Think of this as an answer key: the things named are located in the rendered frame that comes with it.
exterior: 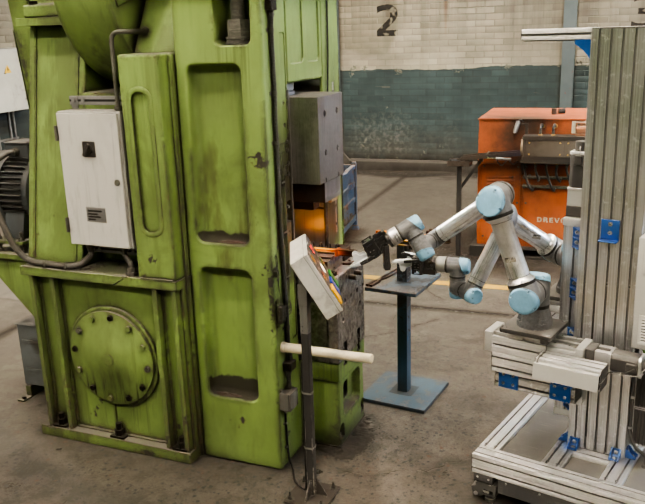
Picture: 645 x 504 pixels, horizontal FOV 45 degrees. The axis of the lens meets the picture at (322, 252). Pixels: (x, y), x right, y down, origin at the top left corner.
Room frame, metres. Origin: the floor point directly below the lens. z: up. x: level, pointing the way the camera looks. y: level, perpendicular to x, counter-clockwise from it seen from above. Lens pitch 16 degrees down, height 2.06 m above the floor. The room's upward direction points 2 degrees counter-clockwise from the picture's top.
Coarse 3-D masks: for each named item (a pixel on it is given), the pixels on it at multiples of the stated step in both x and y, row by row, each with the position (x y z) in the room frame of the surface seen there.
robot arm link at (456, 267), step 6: (450, 258) 3.50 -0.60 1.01; (456, 258) 3.49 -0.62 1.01; (462, 258) 3.48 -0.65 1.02; (444, 264) 3.48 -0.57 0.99; (450, 264) 3.47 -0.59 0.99; (456, 264) 3.46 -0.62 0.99; (462, 264) 3.45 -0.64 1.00; (468, 264) 3.45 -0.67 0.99; (450, 270) 3.47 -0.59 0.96; (456, 270) 3.46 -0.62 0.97; (462, 270) 3.45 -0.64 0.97; (468, 270) 3.45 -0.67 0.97; (456, 276) 3.46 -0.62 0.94; (462, 276) 3.46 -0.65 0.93
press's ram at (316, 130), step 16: (304, 96) 3.64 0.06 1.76; (320, 96) 3.61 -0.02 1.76; (336, 96) 3.78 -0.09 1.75; (304, 112) 3.60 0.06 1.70; (320, 112) 3.60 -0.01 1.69; (336, 112) 3.79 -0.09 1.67; (304, 128) 3.60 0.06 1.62; (320, 128) 3.59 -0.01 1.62; (336, 128) 3.77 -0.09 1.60; (304, 144) 3.60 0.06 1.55; (320, 144) 3.59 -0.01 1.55; (336, 144) 3.77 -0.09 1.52; (304, 160) 3.60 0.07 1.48; (320, 160) 3.58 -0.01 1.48; (336, 160) 3.76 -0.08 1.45; (304, 176) 3.60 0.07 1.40; (320, 176) 3.58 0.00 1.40; (336, 176) 3.76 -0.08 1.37
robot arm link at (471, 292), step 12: (516, 216) 3.42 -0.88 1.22; (492, 240) 3.39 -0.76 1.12; (492, 252) 3.37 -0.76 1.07; (480, 264) 3.37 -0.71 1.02; (492, 264) 3.37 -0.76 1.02; (480, 276) 3.35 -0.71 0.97; (468, 288) 3.35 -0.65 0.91; (480, 288) 3.35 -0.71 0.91; (468, 300) 3.32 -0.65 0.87; (480, 300) 3.33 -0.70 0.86
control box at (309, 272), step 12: (300, 240) 3.26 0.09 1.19; (300, 252) 3.07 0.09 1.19; (312, 252) 3.17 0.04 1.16; (300, 264) 2.99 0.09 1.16; (312, 264) 2.99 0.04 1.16; (324, 264) 3.28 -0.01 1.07; (300, 276) 2.99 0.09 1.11; (312, 276) 2.99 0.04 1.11; (312, 288) 2.99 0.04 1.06; (324, 288) 3.00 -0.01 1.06; (324, 300) 3.00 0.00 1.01; (336, 300) 3.00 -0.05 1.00; (324, 312) 3.00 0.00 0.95; (336, 312) 3.00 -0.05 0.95
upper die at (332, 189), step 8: (296, 184) 3.68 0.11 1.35; (304, 184) 3.66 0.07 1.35; (328, 184) 3.66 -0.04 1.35; (336, 184) 3.75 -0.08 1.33; (296, 192) 3.68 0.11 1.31; (304, 192) 3.66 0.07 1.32; (312, 192) 3.64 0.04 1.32; (320, 192) 3.63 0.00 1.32; (328, 192) 3.66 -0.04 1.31; (336, 192) 3.75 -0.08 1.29; (296, 200) 3.68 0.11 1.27; (304, 200) 3.66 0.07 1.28; (312, 200) 3.65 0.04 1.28; (320, 200) 3.63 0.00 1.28; (328, 200) 3.66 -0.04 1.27
